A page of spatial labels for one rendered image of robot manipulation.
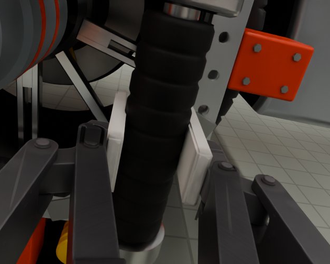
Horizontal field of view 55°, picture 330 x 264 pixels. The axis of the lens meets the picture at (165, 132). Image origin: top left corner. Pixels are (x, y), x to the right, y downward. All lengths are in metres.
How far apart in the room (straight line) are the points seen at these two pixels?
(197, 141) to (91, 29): 0.35
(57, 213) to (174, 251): 0.90
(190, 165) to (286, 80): 0.28
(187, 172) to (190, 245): 1.23
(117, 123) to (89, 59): 0.50
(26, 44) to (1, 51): 0.04
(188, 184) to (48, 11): 0.23
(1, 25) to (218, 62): 0.24
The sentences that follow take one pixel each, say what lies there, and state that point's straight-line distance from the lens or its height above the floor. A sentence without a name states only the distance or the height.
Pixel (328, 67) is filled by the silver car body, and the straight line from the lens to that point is 0.62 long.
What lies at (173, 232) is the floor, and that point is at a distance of 1.42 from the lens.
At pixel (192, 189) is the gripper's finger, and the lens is 0.15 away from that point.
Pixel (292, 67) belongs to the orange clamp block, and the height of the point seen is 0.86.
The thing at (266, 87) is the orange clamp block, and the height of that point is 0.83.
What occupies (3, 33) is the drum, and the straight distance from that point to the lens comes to 0.25.
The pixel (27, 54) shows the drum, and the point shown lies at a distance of 0.29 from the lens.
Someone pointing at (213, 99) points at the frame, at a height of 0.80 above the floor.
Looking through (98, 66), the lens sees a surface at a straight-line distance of 0.65.
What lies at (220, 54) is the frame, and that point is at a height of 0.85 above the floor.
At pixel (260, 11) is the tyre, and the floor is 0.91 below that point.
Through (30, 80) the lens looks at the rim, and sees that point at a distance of 0.52.
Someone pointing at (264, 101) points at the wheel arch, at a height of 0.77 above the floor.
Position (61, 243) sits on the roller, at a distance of 0.54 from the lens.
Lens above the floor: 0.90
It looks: 23 degrees down
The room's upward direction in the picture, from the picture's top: 14 degrees clockwise
